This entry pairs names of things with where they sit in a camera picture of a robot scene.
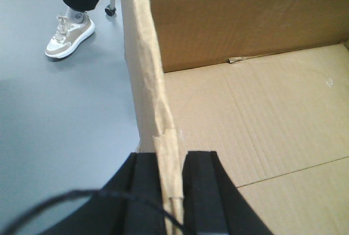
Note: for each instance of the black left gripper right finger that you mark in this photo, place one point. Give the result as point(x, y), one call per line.
point(212, 203)

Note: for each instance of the beige white sneaker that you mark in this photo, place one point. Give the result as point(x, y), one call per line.
point(69, 36)

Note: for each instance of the brown cardboard carton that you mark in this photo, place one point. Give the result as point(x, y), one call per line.
point(264, 84)

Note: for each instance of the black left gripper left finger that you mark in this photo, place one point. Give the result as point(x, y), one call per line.
point(100, 215)

